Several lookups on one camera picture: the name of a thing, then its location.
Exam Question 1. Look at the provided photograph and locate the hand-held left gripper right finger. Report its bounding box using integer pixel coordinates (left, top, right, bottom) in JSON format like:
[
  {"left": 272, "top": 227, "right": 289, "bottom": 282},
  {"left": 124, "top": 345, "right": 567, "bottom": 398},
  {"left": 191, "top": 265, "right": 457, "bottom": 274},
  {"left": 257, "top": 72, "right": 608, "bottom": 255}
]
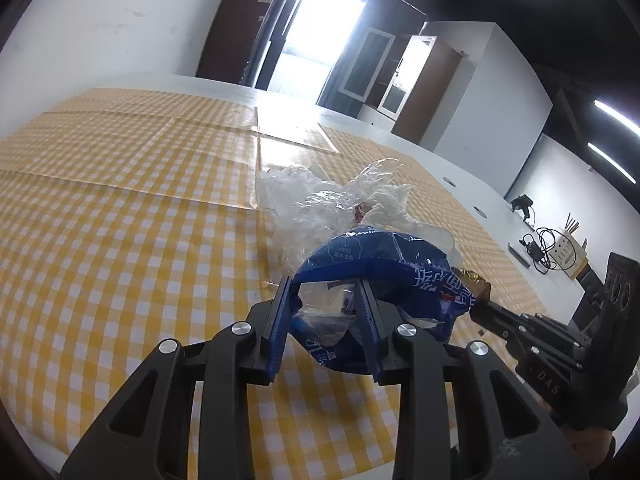
[{"left": 356, "top": 280, "right": 591, "bottom": 480}]

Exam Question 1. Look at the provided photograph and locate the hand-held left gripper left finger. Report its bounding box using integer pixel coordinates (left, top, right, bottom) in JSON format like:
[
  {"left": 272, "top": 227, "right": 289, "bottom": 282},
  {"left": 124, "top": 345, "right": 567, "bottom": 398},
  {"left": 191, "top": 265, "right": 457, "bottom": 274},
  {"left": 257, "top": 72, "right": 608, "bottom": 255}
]
[{"left": 60, "top": 276, "right": 292, "bottom": 480}]

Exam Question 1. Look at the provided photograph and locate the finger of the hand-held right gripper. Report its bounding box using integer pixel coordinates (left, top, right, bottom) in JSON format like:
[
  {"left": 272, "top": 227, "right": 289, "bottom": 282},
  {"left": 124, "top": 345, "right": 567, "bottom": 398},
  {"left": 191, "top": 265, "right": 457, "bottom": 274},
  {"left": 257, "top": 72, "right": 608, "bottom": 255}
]
[
  {"left": 469, "top": 299, "right": 593, "bottom": 350},
  {"left": 505, "top": 332, "right": 586, "bottom": 377}
]

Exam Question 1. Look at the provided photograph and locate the gold foil wrapper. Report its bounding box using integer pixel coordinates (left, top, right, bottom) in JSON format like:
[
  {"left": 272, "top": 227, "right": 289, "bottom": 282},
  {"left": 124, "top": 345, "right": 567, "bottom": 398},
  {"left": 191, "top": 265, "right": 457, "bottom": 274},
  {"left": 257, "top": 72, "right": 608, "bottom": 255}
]
[{"left": 459, "top": 267, "right": 493, "bottom": 306}]

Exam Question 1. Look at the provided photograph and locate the blue snack bag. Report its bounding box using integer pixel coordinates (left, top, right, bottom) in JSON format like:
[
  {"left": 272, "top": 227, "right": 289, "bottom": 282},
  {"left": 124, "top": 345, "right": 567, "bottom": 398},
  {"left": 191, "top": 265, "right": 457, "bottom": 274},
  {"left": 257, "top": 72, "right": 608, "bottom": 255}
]
[{"left": 290, "top": 226, "right": 476, "bottom": 375}]

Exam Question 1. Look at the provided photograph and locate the person's right hand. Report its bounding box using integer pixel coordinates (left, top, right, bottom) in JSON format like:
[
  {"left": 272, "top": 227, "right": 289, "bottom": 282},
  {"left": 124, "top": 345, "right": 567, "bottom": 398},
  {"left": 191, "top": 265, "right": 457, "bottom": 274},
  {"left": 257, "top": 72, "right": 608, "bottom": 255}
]
[{"left": 559, "top": 422, "right": 617, "bottom": 472}]

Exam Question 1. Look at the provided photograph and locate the white power strip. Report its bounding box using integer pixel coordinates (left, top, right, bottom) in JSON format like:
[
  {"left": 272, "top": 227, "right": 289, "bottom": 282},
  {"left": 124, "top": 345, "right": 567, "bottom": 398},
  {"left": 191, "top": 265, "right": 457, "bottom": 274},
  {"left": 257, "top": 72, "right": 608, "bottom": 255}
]
[{"left": 507, "top": 242, "right": 534, "bottom": 267}]

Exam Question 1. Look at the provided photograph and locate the small black device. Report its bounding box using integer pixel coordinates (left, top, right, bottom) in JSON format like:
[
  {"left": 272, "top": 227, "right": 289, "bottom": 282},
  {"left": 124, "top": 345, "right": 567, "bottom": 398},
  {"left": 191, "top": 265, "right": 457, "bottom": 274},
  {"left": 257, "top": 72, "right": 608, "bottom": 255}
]
[{"left": 510, "top": 194, "right": 535, "bottom": 223}]

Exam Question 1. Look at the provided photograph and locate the clear crumpled plastic bag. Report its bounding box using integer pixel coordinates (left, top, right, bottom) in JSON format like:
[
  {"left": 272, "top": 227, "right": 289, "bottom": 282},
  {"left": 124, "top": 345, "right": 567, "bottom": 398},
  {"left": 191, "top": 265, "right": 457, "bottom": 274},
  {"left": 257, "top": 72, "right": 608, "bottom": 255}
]
[{"left": 255, "top": 158, "right": 463, "bottom": 281}]

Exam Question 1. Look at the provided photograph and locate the white crumpled tissue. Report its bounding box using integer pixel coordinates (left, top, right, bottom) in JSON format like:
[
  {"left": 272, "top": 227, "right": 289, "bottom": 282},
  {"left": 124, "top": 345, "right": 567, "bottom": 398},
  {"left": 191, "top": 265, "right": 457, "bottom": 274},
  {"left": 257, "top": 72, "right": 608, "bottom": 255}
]
[{"left": 362, "top": 182, "right": 426, "bottom": 233}]

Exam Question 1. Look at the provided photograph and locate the yellow checkered tablecloth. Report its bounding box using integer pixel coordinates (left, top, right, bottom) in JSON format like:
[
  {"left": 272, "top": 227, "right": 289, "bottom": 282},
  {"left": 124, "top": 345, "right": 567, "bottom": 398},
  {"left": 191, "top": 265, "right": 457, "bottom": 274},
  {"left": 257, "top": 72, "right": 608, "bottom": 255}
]
[{"left": 0, "top": 87, "right": 551, "bottom": 461}]

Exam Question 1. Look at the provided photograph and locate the ceiling light strip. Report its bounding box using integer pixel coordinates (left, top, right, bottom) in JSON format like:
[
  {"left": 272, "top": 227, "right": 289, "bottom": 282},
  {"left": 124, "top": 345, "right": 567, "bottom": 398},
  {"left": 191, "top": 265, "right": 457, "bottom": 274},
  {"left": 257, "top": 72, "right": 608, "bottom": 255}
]
[
  {"left": 594, "top": 99, "right": 640, "bottom": 137},
  {"left": 587, "top": 141, "right": 639, "bottom": 184}
]

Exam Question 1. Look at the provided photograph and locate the clear plastic sheet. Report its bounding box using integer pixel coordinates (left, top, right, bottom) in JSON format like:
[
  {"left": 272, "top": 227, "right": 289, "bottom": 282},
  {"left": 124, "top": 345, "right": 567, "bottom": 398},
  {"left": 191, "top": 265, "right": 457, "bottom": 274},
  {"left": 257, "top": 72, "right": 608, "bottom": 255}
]
[{"left": 249, "top": 105, "right": 341, "bottom": 155}]

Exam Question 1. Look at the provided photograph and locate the bright window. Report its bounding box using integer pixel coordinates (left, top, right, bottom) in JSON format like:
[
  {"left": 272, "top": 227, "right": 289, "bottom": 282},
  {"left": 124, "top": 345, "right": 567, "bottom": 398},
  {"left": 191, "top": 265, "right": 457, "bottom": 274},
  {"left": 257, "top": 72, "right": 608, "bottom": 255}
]
[{"left": 252, "top": 0, "right": 377, "bottom": 108}]

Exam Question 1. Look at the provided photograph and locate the black cable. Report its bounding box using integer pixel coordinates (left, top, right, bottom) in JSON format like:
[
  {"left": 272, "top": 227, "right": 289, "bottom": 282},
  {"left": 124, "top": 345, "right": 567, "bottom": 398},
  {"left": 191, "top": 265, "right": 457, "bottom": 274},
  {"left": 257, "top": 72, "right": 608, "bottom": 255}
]
[{"left": 520, "top": 227, "right": 567, "bottom": 275}]

